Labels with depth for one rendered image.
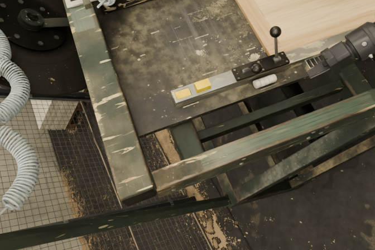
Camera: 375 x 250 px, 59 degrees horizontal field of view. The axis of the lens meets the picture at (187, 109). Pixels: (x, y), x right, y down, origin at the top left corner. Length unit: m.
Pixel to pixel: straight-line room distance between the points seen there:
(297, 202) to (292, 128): 1.71
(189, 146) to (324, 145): 0.81
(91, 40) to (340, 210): 2.03
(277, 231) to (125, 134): 2.10
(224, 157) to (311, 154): 0.81
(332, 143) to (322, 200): 1.01
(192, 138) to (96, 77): 0.37
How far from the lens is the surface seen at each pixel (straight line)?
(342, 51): 1.02
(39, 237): 1.21
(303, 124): 1.09
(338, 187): 2.58
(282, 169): 1.83
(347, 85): 1.32
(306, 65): 1.24
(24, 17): 1.70
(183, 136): 1.11
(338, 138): 1.68
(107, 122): 1.02
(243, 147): 1.02
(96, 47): 1.17
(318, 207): 2.67
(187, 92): 1.10
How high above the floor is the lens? 2.34
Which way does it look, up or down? 43 degrees down
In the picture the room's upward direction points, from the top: 88 degrees counter-clockwise
